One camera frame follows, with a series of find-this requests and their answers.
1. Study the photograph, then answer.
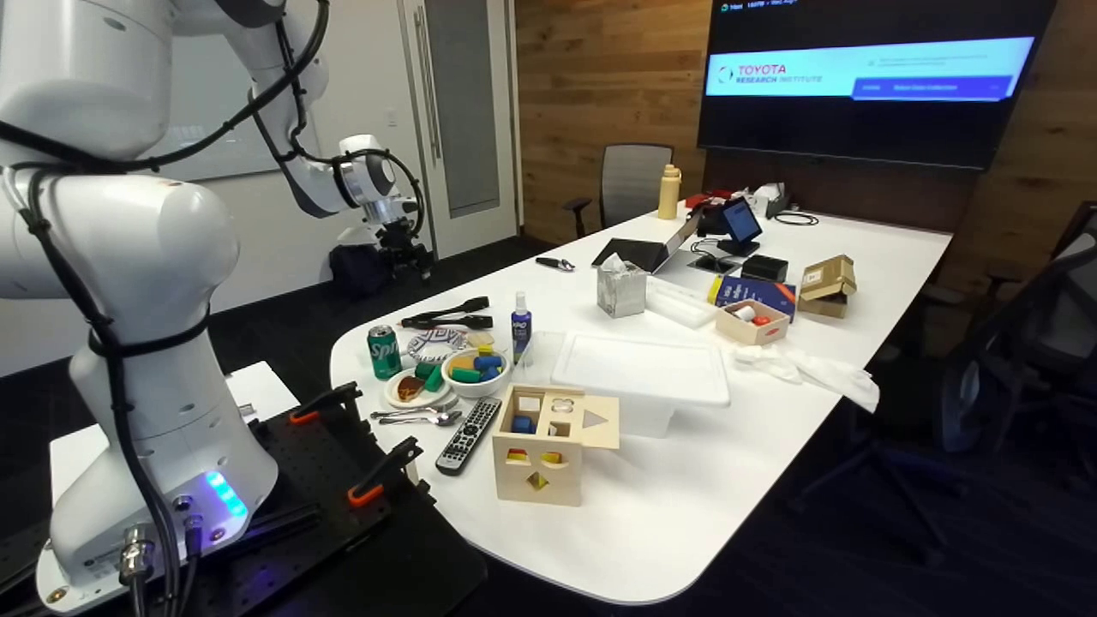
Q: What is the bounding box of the white bowl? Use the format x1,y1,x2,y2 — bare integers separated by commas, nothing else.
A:
437,342,509,400

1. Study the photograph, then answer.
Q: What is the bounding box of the black orange clamp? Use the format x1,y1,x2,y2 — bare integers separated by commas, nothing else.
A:
251,380,364,431
340,436,425,510

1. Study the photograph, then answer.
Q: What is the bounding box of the clear plastic bag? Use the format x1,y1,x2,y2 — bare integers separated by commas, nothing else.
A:
731,338,883,419

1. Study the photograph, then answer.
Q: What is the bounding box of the tan squeeze bottle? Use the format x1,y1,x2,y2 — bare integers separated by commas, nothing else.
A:
653,161,685,222

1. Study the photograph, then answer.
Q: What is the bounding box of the black remote control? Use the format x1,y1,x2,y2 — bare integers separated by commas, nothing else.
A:
433,394,508,479

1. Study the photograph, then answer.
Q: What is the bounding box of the open cardboard box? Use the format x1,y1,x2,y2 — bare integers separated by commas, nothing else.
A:
796,249,860,323

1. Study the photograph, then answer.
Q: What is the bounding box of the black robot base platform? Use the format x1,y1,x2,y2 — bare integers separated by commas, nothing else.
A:
0,374,492,617

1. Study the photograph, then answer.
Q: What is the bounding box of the small black box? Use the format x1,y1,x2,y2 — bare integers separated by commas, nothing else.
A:
741,249,793,283

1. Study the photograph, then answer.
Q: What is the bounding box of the blue box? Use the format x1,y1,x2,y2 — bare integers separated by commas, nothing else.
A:
709,271,797,323

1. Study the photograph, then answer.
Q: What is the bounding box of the wall-mounted TV screen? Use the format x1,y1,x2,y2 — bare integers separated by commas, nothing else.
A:
697,0,1058,175

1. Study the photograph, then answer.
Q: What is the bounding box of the small tablet on stand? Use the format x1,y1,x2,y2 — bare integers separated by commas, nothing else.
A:
713,194,767,256

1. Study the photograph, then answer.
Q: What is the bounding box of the white small object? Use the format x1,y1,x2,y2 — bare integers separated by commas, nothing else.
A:
746,183,793,218

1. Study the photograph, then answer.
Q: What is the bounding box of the green soda can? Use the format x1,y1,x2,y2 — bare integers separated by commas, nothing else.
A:
364,323,405,384

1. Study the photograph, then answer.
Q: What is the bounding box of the small white plate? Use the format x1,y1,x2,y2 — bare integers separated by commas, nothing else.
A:
384,362,457,412

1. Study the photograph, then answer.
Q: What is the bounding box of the small open wooden box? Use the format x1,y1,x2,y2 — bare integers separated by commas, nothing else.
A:
713,297,793,350

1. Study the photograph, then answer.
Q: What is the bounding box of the gray office chair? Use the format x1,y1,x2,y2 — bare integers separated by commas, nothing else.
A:
910,203,1097,459
569,142,677,238

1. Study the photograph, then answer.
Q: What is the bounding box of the black bag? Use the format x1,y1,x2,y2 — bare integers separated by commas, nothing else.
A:
325,238,437,308

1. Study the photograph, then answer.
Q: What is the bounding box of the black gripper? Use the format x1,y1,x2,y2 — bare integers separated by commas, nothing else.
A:
372,208,427,259

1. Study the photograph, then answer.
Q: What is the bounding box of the small blue spray bottle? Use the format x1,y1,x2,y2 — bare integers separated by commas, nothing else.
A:
508,291,533,358

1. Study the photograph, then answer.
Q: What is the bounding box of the wooden shape sorter box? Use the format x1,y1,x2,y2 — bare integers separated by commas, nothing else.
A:
490,384,622,508

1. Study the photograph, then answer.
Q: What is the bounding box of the white door with glass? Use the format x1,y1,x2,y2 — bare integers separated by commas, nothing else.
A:
397,0,525,259

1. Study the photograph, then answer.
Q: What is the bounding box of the translucent white plastic bin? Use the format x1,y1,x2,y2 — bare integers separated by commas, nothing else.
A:
548,329,733,439

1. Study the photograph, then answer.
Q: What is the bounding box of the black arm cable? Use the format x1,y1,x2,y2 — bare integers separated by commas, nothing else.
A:
0,0,427,617

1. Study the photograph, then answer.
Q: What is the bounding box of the silver spoon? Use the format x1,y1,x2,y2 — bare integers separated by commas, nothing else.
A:
381,412,467,431
369,406,458,422

